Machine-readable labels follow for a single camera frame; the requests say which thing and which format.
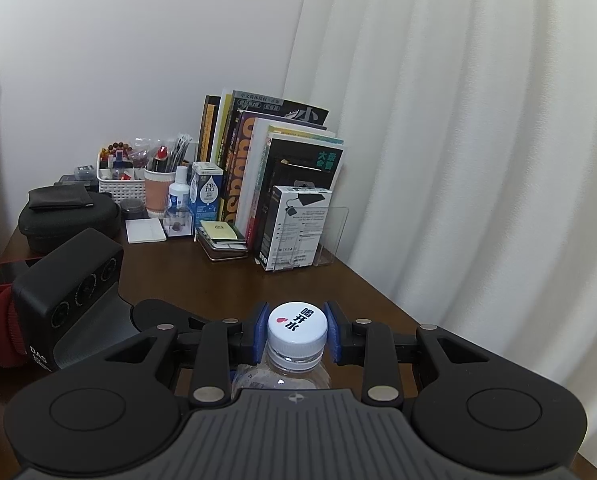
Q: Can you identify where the clear plastic water bottle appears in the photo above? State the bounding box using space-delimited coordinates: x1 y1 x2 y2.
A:
232 346 331 396

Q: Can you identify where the white bottle cap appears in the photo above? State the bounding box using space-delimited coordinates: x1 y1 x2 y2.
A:
267 301 327 359

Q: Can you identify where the small white dropper bottle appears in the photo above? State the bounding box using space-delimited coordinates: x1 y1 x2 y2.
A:
168 166 190 214

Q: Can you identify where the black zip case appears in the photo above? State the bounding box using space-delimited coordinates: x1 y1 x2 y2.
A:
18 195 122 256

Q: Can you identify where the white notepad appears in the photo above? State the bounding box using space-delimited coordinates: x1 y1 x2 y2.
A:
125 218 167 245

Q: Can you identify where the stack of tins with notes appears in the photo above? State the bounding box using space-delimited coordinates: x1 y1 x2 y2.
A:
195 220 248 262

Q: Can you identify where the black wallet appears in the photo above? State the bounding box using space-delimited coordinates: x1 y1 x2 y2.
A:
28 184 93 212

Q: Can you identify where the clear acrylic bookend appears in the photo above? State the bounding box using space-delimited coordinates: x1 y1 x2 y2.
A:
312 207 349 266

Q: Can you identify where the white plastic basket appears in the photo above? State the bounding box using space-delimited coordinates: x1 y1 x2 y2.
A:
96 158 146 204

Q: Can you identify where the small clear cube box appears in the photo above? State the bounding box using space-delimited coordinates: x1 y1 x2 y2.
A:
163 209 194 237

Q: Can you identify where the white black product box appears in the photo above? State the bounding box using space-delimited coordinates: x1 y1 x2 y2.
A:
258 185 332 271

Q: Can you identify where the pink paper cup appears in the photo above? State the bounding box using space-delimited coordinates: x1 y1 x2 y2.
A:
143 169 176 218

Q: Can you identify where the blue white carton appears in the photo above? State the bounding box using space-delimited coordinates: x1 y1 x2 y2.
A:
190 162 224 228

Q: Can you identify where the row of upright books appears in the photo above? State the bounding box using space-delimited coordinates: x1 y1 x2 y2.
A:
194 90 345 250

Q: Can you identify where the white curtain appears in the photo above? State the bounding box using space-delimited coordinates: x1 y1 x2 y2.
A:
284 0 597 467

